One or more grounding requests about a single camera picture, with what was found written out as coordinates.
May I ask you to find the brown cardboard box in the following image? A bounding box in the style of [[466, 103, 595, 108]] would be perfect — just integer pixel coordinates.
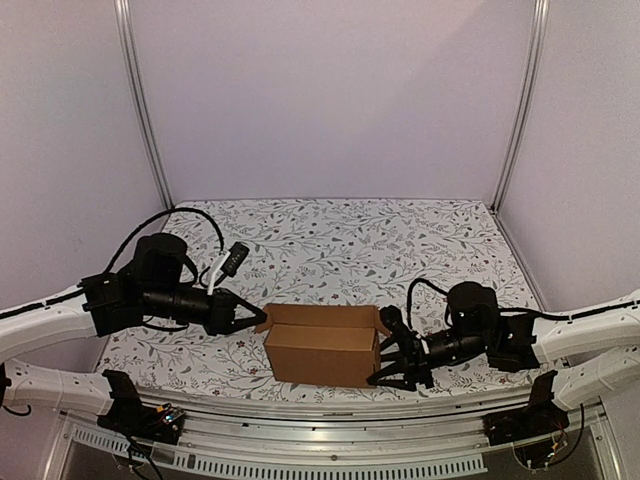
[[255, 303, 390, 388]]

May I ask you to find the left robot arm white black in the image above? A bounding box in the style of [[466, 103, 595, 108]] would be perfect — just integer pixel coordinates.
[[1, 233, 267, 434]]

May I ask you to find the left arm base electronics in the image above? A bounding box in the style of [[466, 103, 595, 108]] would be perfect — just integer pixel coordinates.
[[97, 370, 186, 445]]

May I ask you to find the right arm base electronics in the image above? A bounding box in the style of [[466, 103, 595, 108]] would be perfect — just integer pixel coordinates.
[[482, 370, 569, 469]]

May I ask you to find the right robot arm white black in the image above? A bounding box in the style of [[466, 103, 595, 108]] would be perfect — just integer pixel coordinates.
[[366, 281, 639, 436]]

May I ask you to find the floral patterned table mat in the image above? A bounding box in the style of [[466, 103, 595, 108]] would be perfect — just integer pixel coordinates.
[[98, 199, 536, 403]]

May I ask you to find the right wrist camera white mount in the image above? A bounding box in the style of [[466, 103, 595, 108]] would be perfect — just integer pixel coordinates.
[[407, 332, 429, 355]]

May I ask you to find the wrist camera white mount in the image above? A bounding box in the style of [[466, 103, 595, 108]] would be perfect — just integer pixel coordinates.
[[206, 242, 249, 295], [407, 332, 429, 355]]

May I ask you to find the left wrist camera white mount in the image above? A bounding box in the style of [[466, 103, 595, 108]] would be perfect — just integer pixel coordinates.
[[206, 242, 249, 295]]

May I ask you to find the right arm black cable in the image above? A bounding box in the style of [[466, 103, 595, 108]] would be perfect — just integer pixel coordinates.
[[404, 277, 640, 326]]

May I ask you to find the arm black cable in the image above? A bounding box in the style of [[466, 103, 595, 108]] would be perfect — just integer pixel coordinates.
[[404, 277, 640, 326], [0, 208, 226, 316]]

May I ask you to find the aluminium front rail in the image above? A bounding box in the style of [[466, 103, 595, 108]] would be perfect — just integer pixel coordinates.
[[42, 387, 626, 480]]

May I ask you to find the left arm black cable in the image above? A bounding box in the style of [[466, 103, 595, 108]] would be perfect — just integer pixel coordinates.
[[0, 208, 226, 316]]

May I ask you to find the left aluminium frame post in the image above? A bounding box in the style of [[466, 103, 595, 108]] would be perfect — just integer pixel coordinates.
[[114, 0, 174, 209]]

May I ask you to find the aluminium frame post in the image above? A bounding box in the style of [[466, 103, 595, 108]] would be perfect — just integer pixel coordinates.
[[490, 0, 550, 216], [114, 0, 174, 209]]

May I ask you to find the right aluminium frame post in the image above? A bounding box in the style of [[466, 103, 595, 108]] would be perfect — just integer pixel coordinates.
[[490, 0, 550, 216]]

